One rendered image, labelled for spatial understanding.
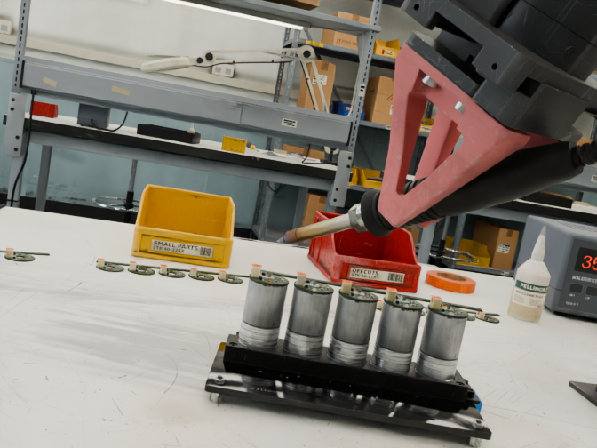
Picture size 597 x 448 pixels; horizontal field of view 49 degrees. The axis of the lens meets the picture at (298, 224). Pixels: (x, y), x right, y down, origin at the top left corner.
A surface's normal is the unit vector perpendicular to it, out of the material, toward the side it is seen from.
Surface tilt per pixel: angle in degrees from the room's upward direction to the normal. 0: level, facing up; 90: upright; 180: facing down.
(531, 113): 118
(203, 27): 90
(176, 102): 90
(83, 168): 90
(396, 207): 99
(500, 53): 90
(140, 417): 0
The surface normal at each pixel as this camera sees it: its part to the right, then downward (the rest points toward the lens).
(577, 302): -0.04, 0.14
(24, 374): 0.18, -0.97
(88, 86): 0.18, 0.18
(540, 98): 0.53, 0.66
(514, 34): -0.51, 0.18
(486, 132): -0.82, 0.26
